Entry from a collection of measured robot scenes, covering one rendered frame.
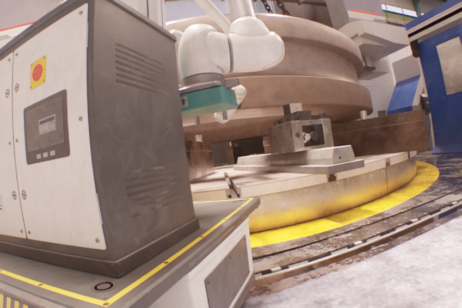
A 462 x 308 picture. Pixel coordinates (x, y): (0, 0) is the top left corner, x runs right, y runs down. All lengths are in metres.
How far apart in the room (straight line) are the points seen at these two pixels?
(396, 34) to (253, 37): 5.06
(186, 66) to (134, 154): 0.52
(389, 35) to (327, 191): 4.27
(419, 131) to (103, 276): 2.68
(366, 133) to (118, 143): 2.70
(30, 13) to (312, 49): 4.32
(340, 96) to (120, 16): 2.50
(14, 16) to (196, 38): 4.54
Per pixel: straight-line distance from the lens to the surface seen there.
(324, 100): 2.65
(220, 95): 0.91
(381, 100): 7.78
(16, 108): 0.67
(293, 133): 1.97
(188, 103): 0.95
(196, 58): 0.97
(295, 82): 2.49
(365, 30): 5.29
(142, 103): 0.58
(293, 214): 1.84
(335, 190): 1.98
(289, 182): 1.77
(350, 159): 1.83
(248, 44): 1.01
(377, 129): 2.94
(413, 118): 2.81
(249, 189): 1.71
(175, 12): 6.24
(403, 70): 7.87
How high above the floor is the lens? 0.50
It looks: level
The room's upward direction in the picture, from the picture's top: 7 degrees counter-clockwise
